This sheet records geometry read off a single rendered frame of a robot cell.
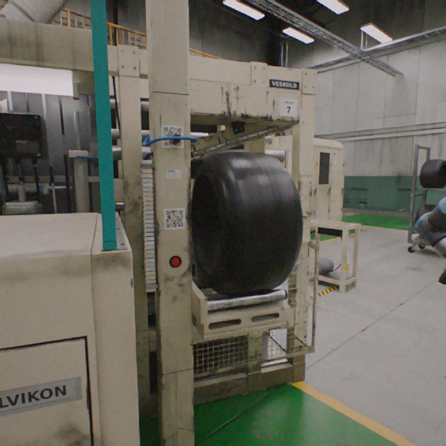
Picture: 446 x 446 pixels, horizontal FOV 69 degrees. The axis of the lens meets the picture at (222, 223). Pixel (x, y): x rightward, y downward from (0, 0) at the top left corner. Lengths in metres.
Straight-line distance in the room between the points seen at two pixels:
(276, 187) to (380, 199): 11.95
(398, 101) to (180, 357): 12.43
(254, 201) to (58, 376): 0.76
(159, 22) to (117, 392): 1.09
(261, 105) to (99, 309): 1.29
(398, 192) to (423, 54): 4.40
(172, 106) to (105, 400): 0.93
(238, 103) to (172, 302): 0.91
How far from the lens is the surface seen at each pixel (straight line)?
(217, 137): 1.66
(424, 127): 12.78
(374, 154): 13.24
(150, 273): 1.23
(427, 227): 1.55
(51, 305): 0.51
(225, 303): 1.25
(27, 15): 1.57
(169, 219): 1.19
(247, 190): 1.09
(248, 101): 1.59
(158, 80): 1.22
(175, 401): 1.47
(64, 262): 0.49
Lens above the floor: 1.37
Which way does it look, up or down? 8 degrees down
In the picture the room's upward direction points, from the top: straight up
